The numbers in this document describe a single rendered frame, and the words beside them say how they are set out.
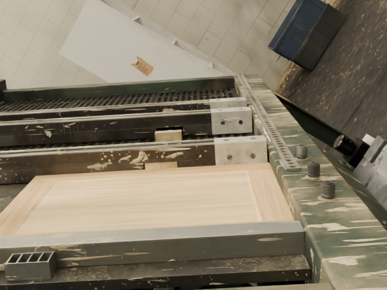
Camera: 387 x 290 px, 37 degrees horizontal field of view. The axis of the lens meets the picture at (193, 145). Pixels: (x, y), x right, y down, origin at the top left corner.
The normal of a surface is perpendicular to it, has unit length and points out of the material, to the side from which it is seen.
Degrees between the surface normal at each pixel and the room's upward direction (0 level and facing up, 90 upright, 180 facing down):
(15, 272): 89
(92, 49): 90
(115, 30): 90
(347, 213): 56
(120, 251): 90
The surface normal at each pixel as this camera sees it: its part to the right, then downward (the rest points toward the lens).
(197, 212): -0.06, -0.97
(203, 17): -0.03, 0.27
